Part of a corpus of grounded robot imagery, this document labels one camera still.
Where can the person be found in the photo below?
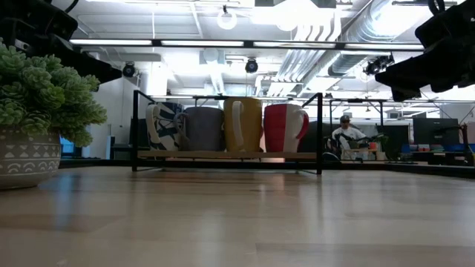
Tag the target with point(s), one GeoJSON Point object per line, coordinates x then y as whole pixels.
{"type": "Point", "coordinates": [347, 133]}

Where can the grey-blue faceted mug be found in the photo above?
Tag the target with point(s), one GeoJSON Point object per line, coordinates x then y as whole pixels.
{"type": "Point", "coordinates": [206, 130]}

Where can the silver ventilation duct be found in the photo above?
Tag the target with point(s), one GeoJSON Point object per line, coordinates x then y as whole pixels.
{"type": "Point", "coordinates": [371, 33]}

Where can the green succulent in patterned pot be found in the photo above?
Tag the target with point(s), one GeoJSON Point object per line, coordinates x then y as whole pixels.
{"type": "Point", "coordinates": [33, 92]}

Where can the black ceiling spotlight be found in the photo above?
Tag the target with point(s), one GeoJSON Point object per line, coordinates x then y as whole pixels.
{"type": "Point", "coordinates": [128, 69]}
{"type": "Point", "coordinates": [251, 66]}

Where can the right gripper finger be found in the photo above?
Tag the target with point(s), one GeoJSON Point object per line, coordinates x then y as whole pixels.
{"type": "Point", "coordinates": [404, 93]}
{"type": "Point", "coordinates": [426, 72]}

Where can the black ceiling track light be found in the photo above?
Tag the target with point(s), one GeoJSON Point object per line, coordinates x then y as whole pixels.
{"type": "Point", "coordinates": [378, 65]}

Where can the wooden shelf black metal frame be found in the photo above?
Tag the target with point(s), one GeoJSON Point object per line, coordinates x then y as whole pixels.
{"type": "Point", "coordinates": [222, 154]}

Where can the white mug blue leaf pattern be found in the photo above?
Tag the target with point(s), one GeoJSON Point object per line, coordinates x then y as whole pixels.
{"type": "Point", "coordinates": [167, 126]}

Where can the black metal table frame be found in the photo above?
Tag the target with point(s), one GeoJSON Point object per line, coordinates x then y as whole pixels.
{"type": "Point", "coordinates": [111, 163]}

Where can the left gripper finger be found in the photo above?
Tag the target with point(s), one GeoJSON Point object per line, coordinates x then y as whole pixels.
{"type": "Point", "coordinates": [85, 65]}

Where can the black monitor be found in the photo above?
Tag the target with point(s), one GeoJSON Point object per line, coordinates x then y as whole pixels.
{"type": "Point", "coordinates": [141, 133]}
{"type": "Point", "coordinates": [436, 131]}

